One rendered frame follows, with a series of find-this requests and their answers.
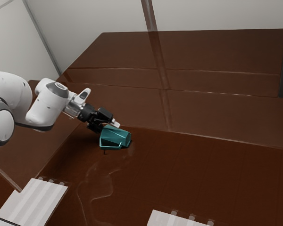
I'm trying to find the teal faceted mug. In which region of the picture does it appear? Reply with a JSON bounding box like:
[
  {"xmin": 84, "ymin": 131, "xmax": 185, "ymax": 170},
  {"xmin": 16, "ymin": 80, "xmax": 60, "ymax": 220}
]
[{"xmin": 99, "ymin": 124, "xmax": 133, "ymax": 151}]

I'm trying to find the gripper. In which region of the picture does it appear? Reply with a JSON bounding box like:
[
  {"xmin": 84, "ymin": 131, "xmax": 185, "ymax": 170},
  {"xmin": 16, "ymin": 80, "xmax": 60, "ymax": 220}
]
[{"xmin": 79, "ymin": 104, "xmax": 121, "ymax": 135}]

